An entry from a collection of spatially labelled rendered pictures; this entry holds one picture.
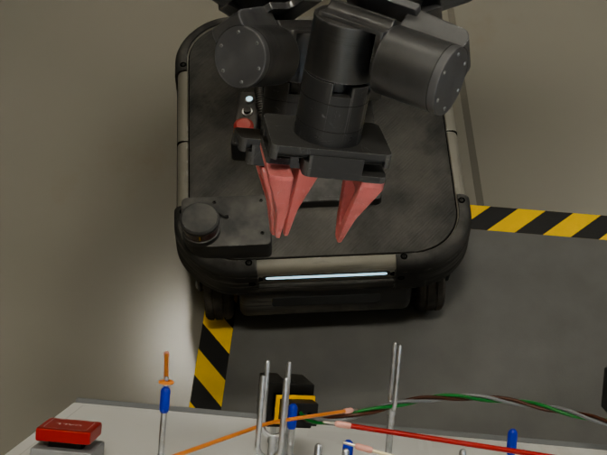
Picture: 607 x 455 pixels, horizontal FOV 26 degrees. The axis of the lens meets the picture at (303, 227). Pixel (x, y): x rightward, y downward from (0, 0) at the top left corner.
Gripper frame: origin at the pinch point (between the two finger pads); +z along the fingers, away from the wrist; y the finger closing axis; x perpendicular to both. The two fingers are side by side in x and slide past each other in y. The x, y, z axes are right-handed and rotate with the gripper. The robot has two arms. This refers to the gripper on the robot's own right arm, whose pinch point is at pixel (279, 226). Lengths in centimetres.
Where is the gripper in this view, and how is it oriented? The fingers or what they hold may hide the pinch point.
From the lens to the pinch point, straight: 131.5
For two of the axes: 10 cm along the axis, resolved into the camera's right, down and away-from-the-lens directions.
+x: -1.6, -2.3, 9.6
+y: 9.8, 0.6, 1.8
